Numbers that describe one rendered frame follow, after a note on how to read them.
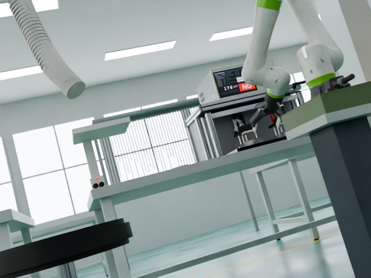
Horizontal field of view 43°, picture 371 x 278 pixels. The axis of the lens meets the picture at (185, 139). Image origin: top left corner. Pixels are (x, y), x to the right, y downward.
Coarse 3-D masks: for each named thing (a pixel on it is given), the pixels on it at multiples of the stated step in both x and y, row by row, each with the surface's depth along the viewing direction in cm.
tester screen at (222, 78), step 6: (222, 72) 292; (228, 72) 293; (234, 72) 294; (240, 72) 295; (216, 78) 290; (222, 78) 291; (228, 78) 292; (234, 78) 293; (222, 84) 290; (228, 84) 291; (234, 84) 292; (222, 90) 289; (228, 90) 290; (246, 90) 293; (222, 96) 289
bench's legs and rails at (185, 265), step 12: (108, 204) 226; (96, 216) 310; (108, 216) 224; (300, 228) 340; (252, 240) 331; (264, 240) 332; (108, 252) 307; (120, 252) 222; (216, 252) 323; (228, 252) 325; (108, 264) 305; (120, 264) 221; (180, 264) 316; (192, 264) 318; (120, 276) 220; (144, 276) 309; (156, 276) 311
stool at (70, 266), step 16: (96, 224) 101; (112, 224) 105; (128, 224) 110; (48, 240) 96; (64, 240) 95; (80, 240) 96; (96, 240) 98; (112, 240) 101; (128, 240) 111; (0, 256) 98; (16, 256) 95; (32, 256) 94; (48, 256) 94; (64, 256) 95; (80, 256) 97; (0, 272) 96; (16, 272) 96; (32, 272) 95; (64, 272) 108
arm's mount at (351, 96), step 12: (360, 84) 193; (324, 96) 187; (336, 96) 189; (348, 96) 190; (360, 96) 192; (300, 108) 201; (312, 108) 193; (324, 108) 186; (336, 108) 187; (288, 120) 212; (300, 120) 203
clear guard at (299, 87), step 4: (300, 84) 275; (304, 84) 274; (288, 88) 271; (292, 88) 271; (296, 88) 271; (300, 88) 271; (304, 88) 271; (308, 88) 271; (288, 92) 268; (292, 92) 268; (284, 96) 303
